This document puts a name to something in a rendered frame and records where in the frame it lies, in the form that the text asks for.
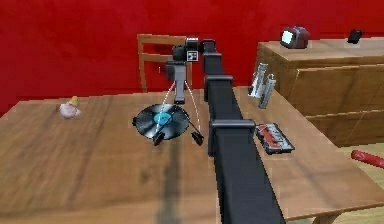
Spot black phonograph record blue label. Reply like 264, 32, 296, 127
132, 103, 191, 141

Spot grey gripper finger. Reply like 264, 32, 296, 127
183, 79, 205, 147
152, 81, 177, 147

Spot small black box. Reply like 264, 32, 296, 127
346, 28, 364, 45

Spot brown wooden chest of drawers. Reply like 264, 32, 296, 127
254, 36, 384, 148

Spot red baseball bat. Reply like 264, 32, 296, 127
350, 149, 384, 170

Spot pink and yellow lump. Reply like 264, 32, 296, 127
58, 95, 82, 120

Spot red and black flat box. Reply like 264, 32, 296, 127
254, 122, 296, 156

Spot brown wooden chair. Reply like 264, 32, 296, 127
136, 33, 193, 94

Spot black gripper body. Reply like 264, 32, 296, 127
165, 44, 188, 105

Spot small dark red television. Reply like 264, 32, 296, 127
279, 26, 311, 50

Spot brown wooden table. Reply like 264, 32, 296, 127
0, 85, 384, 224

